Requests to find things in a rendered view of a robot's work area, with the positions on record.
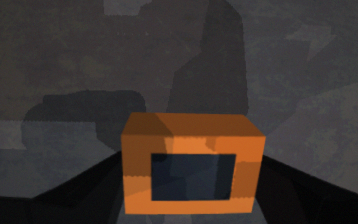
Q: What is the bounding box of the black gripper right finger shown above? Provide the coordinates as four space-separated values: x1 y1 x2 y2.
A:
254 155 358 224

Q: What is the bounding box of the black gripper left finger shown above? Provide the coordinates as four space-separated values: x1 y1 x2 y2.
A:
0 150 124 224

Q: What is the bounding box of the orange block with dark square face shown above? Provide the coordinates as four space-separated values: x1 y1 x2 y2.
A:
121 112 266 214

